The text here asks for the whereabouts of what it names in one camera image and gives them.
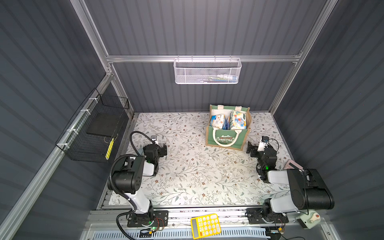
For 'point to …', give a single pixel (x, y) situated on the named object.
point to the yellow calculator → (205, 226)
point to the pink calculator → (287, 166)
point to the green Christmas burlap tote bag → (232, 139)
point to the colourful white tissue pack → (238, 120)
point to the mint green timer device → (309, 219)
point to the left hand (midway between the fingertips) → (157, 144)
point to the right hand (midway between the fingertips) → (260, 142)
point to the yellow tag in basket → (109, 149)
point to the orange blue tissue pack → (220, 121)
